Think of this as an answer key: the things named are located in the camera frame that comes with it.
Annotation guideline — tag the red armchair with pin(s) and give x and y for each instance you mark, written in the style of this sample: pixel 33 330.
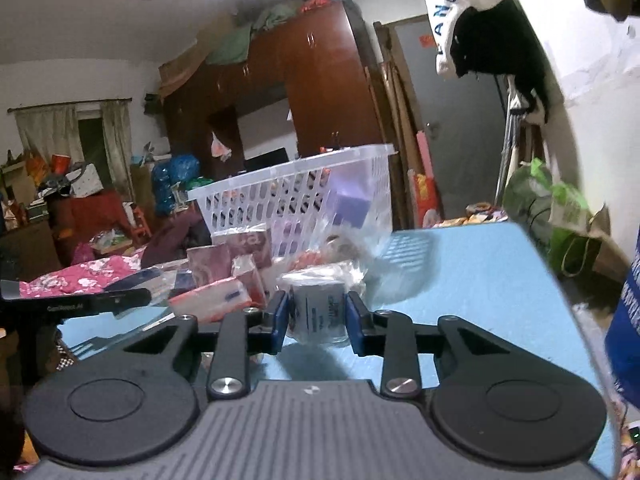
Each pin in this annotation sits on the red armchair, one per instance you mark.
pixel 95 215

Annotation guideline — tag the pink floral blanket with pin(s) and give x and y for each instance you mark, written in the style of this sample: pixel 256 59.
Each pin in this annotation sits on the pink floral blanket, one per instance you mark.
pixel 80 275

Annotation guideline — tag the dark window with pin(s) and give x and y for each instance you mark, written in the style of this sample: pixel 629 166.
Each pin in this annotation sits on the dark window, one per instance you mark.
pixel 92 140

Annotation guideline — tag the white plastic basket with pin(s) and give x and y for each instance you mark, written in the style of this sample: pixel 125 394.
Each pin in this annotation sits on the white plastic basket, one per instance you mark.
pixel 250 195

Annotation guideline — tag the brown wooden wardrobe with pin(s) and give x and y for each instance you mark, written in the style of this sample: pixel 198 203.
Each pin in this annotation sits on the brown wooden wardrobe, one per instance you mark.
pixel 320 85

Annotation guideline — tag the maroon tissue packet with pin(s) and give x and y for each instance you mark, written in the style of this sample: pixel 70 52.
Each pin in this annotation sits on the maroon tissue packet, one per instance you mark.
pixel 210 265
pixel 250 247

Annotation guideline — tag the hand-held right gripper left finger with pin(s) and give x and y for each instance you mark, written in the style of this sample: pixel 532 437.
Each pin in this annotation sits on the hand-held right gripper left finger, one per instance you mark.
pixel 281 322

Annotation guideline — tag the pink pole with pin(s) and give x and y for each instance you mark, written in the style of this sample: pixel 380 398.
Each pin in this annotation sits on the pink pole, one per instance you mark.
pixel 425 155

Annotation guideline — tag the red and white tissue packet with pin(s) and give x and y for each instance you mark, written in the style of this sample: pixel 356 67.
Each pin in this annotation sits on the red and white tissue packet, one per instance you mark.
pixel 210 300

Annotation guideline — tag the clear plastic bag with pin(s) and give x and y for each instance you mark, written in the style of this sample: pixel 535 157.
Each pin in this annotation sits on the clear plastic bag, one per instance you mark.
pixel 345 260

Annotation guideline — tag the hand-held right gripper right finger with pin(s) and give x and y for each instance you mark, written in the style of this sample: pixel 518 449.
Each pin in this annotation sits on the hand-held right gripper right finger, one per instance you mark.
pixel 356 327

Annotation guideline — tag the red bag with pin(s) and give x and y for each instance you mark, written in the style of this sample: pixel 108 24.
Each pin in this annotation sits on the red bag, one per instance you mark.
pixel 425 195

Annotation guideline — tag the white labelled cylindrical container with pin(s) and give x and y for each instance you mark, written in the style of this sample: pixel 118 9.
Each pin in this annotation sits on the white labelled cylindrical container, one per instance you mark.
pixel 317 310

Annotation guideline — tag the green cloth bundle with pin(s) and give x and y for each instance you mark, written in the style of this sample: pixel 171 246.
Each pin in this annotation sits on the green cloth bundle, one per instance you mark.
pixel 235 40

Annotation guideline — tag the blue plastic bag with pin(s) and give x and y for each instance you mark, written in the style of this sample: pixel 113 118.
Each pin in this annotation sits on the blue plastic bag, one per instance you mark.
pixel 175 170

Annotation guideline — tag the yellow printed blanket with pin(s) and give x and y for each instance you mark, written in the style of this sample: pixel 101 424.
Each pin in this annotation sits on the yellow printed blanket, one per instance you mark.
pixel 480 212

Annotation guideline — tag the grey door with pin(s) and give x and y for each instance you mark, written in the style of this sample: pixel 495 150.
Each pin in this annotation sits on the grey door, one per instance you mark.
pixel 450 135

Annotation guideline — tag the black television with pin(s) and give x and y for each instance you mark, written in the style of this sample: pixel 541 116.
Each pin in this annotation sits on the black television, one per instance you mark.
pixel 267 157

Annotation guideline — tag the green plastic bag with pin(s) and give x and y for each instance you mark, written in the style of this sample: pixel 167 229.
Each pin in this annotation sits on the green plastic bag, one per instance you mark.
pixel 530 195

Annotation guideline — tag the black hanging garment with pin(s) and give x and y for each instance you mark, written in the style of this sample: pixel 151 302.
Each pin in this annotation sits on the black hanging garment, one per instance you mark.
pixel 500 45

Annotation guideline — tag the dark purple cloth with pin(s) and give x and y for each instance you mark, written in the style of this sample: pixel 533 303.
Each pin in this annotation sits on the dark purple cloth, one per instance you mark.
pixel 175 240

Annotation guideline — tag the brown paper bag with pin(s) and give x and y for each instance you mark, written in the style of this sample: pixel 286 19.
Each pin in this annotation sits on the brown paper bag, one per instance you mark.
pixel 600 240

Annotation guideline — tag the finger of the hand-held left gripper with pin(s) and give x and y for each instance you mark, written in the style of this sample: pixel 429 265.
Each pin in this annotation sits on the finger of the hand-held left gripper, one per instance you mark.
pixel 90 302

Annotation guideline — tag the blue printed clothing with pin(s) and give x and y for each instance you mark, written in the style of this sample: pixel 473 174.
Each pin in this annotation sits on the blue printed clothing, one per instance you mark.
pixel 625 320

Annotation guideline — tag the pink hanging plastic bag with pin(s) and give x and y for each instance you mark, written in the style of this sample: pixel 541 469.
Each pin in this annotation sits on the pink hanging plastic bag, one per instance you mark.
pixel 219 147

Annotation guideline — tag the pale curtain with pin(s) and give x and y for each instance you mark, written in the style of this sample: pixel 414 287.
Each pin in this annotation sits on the pale curtain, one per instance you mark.
pixel 117 145
pixel 45 130

